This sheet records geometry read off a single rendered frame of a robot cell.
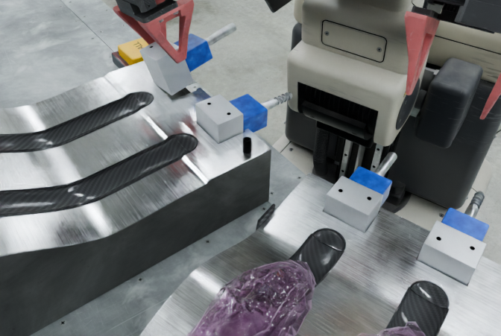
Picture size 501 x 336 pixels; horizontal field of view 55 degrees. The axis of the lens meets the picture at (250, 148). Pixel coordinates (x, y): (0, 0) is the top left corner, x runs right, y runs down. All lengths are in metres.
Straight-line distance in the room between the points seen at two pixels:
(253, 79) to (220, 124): 1.74
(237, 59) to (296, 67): 1.53
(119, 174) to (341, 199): 0.24
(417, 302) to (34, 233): 0.36
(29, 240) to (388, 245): 0.35
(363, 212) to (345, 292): 0.09
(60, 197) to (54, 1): 0.69
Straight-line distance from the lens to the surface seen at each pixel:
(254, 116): 0.58
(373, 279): 0.50
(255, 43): 2.56
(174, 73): 0.62
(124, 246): 0.52
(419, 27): 0.46
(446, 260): 0.51
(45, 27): 1.06
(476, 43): 1.10
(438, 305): 0.50
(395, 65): 0.87
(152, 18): 0.57
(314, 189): 0.56
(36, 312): 0.53
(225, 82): 2.26
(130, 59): 0.84
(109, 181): 0.55
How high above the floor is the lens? 1.26
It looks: 42 degrees down
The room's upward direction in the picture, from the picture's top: 1 degrees clockwise
